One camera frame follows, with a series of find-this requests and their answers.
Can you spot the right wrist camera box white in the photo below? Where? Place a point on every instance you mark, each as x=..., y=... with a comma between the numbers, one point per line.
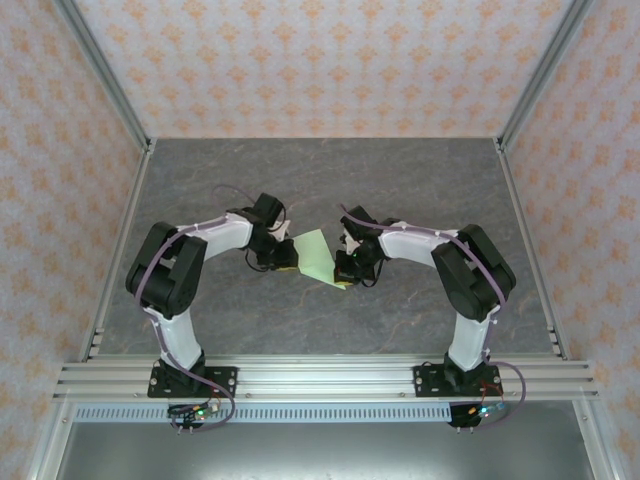
x=351, y=245

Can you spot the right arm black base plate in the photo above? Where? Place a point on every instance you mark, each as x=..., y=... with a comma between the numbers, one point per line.
x=425, y=382

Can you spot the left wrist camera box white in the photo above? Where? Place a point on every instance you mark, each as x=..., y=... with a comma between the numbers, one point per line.
x=280, y=231

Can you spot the light green paper sheet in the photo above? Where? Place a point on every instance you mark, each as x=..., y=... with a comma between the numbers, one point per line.
x=315, y=255

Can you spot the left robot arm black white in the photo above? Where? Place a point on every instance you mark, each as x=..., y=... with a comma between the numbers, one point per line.
x=165, y=280

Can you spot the aluminium mounting rail beam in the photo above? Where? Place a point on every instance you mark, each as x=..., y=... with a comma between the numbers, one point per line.
x=325, y=380

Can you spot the aluminium table edge rail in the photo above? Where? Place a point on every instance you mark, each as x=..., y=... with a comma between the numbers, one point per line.
x=517, y=200
x=136, y=192

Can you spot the aluminium lower frame bar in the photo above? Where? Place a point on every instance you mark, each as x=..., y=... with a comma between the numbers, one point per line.
x=50, y=445
x=595, y=440

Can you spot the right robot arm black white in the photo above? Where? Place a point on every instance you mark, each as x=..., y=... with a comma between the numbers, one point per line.
x=480, y=280

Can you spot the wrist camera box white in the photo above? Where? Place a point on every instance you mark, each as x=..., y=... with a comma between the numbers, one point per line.
x=351, y=245
x=280, y=231

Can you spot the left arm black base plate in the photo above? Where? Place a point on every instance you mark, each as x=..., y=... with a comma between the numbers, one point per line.
x=225, y=380

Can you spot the grey metal shelf sheet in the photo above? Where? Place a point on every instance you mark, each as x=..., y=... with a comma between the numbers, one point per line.
x=325, y=455

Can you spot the aluminium frame post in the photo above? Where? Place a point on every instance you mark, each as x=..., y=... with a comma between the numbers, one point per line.
x=100, y=65
x=545, y=65

